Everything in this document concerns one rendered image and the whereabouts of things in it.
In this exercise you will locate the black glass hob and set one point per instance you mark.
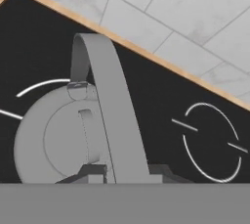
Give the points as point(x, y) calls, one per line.
point(169, 104)

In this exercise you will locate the grey metal kettle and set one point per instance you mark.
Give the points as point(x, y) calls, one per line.
point(65, 136)

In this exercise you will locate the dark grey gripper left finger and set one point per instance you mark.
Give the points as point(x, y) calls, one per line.
point(91, 173)

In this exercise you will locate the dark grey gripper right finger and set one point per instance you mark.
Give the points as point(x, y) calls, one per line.
point(159, 174)

